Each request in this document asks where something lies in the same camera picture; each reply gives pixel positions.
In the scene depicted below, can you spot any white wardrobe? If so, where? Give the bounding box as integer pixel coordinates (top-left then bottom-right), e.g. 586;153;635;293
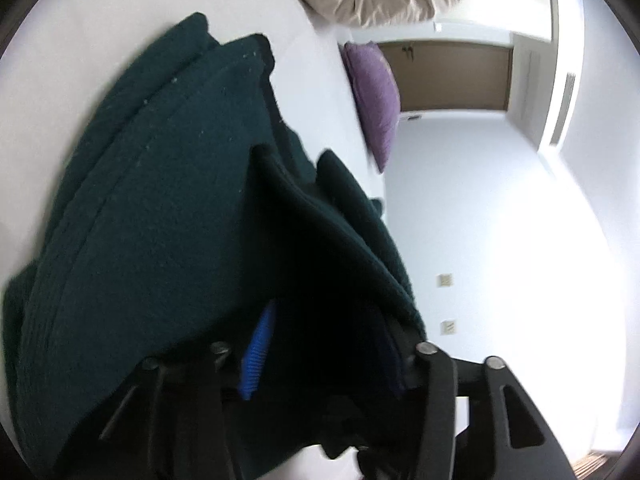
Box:
435;0;558;43

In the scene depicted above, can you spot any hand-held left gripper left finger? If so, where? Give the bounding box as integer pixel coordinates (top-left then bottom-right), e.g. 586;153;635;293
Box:
97;301;277;480

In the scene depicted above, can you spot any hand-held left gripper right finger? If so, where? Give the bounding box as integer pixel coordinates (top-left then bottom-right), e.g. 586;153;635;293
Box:
359;341;577;480

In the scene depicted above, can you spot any dark green sweater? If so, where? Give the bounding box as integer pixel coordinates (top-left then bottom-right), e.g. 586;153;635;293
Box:
2;11;428;480

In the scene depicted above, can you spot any brown door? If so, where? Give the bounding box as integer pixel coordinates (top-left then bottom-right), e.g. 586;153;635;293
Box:
377;41;514;112

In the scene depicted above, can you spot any purple cushion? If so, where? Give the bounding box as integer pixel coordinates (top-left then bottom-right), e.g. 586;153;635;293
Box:
342;41;402;173

